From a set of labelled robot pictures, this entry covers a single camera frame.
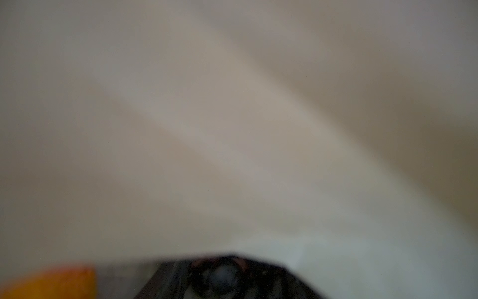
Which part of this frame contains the dark grape bunch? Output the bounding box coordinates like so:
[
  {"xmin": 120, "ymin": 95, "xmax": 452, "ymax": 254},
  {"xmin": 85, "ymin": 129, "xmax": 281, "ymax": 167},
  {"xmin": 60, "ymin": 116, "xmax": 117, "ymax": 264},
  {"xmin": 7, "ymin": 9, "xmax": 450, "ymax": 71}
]
[{"xmin": 188, "ymin": 256, "xmax": 291, "ymax": 299}]

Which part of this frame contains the orange yellow fruit in bag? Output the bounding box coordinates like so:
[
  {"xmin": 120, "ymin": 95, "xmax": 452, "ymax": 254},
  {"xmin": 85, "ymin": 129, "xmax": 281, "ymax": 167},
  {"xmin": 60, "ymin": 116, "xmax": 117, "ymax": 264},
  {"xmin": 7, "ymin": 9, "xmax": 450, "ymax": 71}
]
[{"xmin": 1, "ymin": 267, "xmax": 97, "ymax": 299}]

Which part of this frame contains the yellow translucent plastic bag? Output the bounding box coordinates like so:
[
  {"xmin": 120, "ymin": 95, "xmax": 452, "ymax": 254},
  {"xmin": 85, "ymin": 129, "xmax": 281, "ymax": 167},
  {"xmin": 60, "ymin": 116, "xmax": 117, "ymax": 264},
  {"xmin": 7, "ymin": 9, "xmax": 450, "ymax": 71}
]
[{"xmin": 1, "ymin": 1, "xmax": 478, "ymax": 299}]

